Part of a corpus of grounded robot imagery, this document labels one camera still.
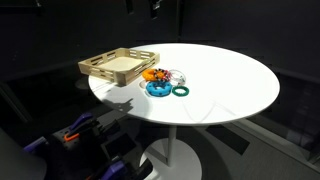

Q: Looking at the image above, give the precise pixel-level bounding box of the wooden slatted crate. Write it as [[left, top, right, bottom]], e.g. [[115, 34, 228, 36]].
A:
[[77, 47, 161, 87]]

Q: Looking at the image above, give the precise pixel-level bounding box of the orange clip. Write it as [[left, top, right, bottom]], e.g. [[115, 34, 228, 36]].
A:
[[63, 132, 81, 143]]

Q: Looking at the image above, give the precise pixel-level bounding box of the black equipment stand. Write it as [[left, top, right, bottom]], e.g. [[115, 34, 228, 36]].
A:
[[49, 116, 154, 180]]

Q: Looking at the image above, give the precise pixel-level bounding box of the purple clamp with silver tip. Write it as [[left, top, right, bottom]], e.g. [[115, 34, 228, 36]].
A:
[[99, 159, 134, 180]]

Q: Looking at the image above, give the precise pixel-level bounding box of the purple bar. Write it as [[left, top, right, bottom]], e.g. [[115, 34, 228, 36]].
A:
[[23, 136, 48, 155]]

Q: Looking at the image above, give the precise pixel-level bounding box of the white rounded object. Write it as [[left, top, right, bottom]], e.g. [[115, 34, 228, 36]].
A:
[[0, 128, 48, 180]]

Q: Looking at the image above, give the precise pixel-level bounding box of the black white red beaded ring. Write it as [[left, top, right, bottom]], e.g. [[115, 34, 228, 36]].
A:
[[153, 68, 173, 83]]

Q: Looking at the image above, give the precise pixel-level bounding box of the orange ring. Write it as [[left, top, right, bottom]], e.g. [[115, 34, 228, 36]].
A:
[[141, 68, 166, 83]]

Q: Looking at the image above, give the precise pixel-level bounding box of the clear plastic ring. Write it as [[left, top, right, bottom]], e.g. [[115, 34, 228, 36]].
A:
[[168, 68, 188, 88]]

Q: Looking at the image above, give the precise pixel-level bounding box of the blue ring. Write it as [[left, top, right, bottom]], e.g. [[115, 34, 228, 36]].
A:
[[145, 80, 174, 98]]

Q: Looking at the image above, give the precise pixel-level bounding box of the dark green ring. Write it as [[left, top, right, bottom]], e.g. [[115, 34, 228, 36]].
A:
[[171, 85, 190, 98]]

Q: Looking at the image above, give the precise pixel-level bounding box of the purple clamp handle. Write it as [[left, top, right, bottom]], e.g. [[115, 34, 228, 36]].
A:
[[68, 112, 95, 133]]

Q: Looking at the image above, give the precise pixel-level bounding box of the white table pedestal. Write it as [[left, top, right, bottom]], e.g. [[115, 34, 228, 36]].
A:
[[139, 124, 203, 180]]

